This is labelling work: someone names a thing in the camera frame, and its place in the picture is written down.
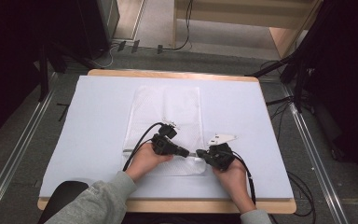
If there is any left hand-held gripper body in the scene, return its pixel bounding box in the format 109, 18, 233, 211
151, 118, 180, 156

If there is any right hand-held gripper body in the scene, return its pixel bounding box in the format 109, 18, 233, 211
206, 133, 239, 172

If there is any white mesh bag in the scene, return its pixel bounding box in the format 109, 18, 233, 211
121, 85, 208, 176

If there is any person's left hand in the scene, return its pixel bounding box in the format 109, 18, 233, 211
124, 143, 174, 183

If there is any person's right hand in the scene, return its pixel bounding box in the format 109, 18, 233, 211
212, 161, 254, 202

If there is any wooden table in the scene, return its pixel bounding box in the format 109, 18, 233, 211
36, 68, 297, 215

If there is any light blue-white table mat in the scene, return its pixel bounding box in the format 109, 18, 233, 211
38, 75, 295, 200

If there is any person's dark-clothed leg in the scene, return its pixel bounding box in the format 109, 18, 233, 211
37, 180, 90, 224

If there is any dark cabinet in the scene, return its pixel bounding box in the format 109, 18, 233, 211
74, 0, 120, 60

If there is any light wooden shelf unit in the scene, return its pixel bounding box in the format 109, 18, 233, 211
172, 0, 324, 60

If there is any dark curtain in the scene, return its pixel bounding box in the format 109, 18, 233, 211
304, 0, 358, 188
0, 0, 76, 147

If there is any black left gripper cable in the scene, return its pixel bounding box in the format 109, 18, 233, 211
122, 121, 166, 172

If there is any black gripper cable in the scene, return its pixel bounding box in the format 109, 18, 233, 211
231, 151, 257, 205
122, 121, 166, 172

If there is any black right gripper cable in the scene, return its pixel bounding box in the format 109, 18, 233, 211
231, 151, 257, 205

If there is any looped black floor cable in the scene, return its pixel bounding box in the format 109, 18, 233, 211
287, 170, 317, 217

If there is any metal floor rail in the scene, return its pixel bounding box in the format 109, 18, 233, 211
0, 71, 59, 224
281, 83, 351, 224

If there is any white floor cable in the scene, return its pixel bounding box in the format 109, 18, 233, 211
94, 45, 119, 69

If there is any black hanging cable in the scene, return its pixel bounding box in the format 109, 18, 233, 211
162, 0, 194, 52

